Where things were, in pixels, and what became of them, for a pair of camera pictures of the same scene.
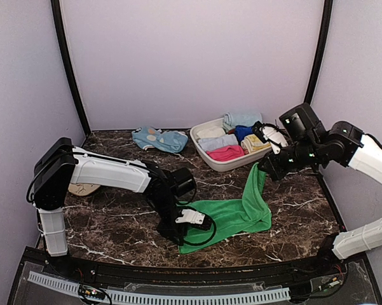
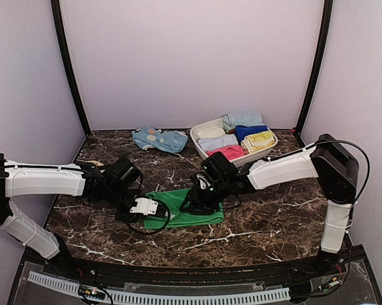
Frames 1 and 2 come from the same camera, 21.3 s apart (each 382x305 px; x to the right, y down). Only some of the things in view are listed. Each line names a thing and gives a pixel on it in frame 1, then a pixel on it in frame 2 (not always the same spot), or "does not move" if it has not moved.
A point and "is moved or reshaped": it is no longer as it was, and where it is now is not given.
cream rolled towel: [211, 131] does not move
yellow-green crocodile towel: [252, 143] does not move
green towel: [234, 216] is moved or reshaped
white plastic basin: [227, 165] does not move
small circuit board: [92, 292] does not move
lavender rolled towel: [215, 142] does not move
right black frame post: [327, 16] does not move
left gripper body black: [163, 228] → [121, 217]
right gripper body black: [281, 169] → [208, 201]
